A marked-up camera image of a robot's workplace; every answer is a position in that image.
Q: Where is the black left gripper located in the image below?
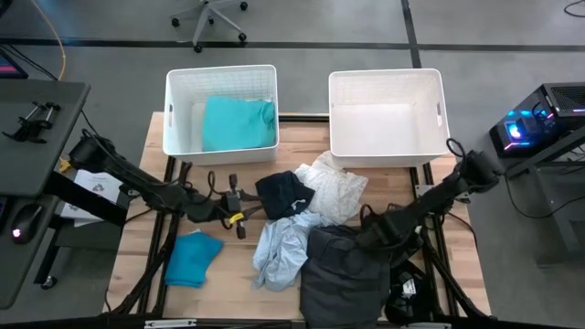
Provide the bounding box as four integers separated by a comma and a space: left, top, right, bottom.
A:
220, 174, 267, 241

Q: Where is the navy blue garment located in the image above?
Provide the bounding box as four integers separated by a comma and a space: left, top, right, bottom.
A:
254, 170, 316, 220

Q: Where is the light blue garment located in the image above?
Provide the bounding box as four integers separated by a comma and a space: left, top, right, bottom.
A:
251, 210, 328, 292

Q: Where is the white garment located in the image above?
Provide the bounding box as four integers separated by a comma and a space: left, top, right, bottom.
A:
294, 150, 369, 226

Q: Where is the dark grey garment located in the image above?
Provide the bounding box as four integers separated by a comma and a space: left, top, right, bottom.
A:
299, 224, 394, 329

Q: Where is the teal garment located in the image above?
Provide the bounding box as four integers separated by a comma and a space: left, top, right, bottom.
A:
201, 94, 277, 153
164, 230, 225, 289

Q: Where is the black device with white label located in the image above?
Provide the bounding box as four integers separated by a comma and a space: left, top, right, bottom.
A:
384, 262, 438, 324

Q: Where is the white perforated plastic basket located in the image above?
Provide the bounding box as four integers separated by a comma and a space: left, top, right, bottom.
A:
327, 68, 452, 169
162, 64, 281, 166

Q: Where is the white printed paper sheet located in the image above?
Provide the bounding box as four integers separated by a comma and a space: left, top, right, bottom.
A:
58, 168, 124, 228

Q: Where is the dark side table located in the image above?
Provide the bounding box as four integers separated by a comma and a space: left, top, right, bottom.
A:
505, 132, 585, 266

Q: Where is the black computer with coloured lights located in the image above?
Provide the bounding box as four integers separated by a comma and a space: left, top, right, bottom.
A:
488, 81, 585, 159

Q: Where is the grey office chair base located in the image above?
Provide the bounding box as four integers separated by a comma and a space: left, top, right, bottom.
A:
169, 0, 250, 54

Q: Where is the black computer mouse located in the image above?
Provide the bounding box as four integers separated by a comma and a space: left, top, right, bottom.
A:
9, 203, 43, 245

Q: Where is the dark grey desk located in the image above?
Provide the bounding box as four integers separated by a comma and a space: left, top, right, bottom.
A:
0, 80, 91, 311

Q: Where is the black clamp tool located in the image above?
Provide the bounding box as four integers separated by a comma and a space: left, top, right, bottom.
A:
2, 101, 62, 144

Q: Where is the dark monitor screen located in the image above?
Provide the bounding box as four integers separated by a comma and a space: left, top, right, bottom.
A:
0, 48, 29, 80

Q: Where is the black computer cable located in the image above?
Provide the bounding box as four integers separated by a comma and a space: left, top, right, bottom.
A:
502, 173, 585, 219

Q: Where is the yellow cable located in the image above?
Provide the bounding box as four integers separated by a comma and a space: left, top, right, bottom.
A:
30, 0, 68, 81

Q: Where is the black floor cable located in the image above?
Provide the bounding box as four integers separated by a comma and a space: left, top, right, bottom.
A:
563, 0, 585, 18

